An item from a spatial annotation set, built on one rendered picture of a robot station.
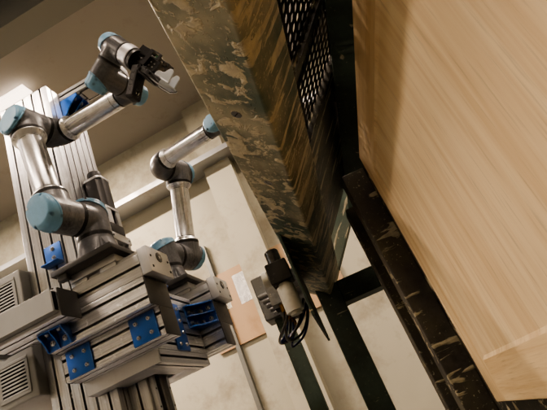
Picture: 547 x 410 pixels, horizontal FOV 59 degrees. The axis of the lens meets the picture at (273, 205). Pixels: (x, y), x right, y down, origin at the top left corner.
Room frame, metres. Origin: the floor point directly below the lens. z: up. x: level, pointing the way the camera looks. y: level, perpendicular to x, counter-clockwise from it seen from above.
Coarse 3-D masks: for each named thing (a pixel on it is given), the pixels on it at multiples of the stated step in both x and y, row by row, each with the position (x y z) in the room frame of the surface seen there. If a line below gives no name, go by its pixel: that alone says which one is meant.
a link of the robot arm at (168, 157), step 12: (204, 120) 1.65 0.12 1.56; (192, 132) 1.71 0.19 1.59; (204, 132) 1.69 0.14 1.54; (216, 132) 1.68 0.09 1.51; (180, 144) 1.75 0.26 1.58; (192, 144) 1.73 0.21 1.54; (204, 144) 1.75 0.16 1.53; (156, 156) 1.80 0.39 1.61; (168, 156) 1.79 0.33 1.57; (180, 156) 1.79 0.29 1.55; (156, 168) 1.84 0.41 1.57; (168, 168) 1.85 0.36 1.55
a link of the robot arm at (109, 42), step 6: (102, 36) 1.11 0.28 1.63; (108, 36) 1.11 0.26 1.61; (114, 36) 1.11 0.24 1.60; (120, 36) 1.13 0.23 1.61; (102, 42) 1.12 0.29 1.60; (108, 42) 1.11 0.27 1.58; (114, 42) 1.11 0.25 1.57; (120, 42) 1.11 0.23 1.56; (126, 42) 1.11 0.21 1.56; (102, 48) 1.12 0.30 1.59; (108, 48) 1.12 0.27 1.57; (114, 48) 1.11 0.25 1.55; (102, 54) 1.12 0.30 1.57; (108, 54) 1.12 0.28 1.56; (114, 54) 1.12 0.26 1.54; (114, 60) 1.14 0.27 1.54; (120, 66) 1.18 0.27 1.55
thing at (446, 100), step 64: (384, 0) 0.45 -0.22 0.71; (448, 0) 0.35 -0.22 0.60; (512, 0) 0.29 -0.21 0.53; (384, 64) 0.56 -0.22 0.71; (448, 64) 0.42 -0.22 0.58; (512, 64) 0.34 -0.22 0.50; (384, 128) 0.71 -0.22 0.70; (448, 128) 0.50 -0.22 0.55; (512, 128) 0.39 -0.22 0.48; (384, 192) 0.94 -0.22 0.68; (448, 192) 0.62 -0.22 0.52; (512, 192) 0.46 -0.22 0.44; (448, 256) 0.78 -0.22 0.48; (512, 256) 0.55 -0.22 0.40; (512, 320) 0.67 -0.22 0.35; (512, 384) 0.83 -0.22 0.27
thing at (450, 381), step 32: (352, 192) 1.11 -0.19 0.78; (352, 224) 1.33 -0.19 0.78; (384, 224) 1.10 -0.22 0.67; (384, 256) 1.11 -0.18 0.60; (352, 288) 1.89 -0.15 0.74; (384, 288) 1.35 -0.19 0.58; (416, 288) 1.11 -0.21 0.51; (352, 320) 1.89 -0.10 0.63; (416, 320) 1.12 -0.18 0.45; (448, 320) 1.11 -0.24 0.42; (352, 352) 1.89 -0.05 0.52; (416, 352) 1.38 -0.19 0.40; (448, 352) 1.11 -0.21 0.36; (448, 384) 1.14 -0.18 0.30; (480, 384) 1.10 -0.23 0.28
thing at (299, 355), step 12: (276, 324) 1.90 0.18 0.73; (288, 324) 1.90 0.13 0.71; (288, 348) 1.90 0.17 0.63; (300, 348) 1.90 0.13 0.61; (300, 360) 1.90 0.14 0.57; (300, 372) 1.90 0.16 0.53; (312, 372) 1.90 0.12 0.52; (300, 384) 1.90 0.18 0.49; (312, 384) 1.90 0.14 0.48; (312, 396) 1.90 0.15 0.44; (312, 408) 1.90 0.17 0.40; (324, 408) 1.90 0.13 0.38
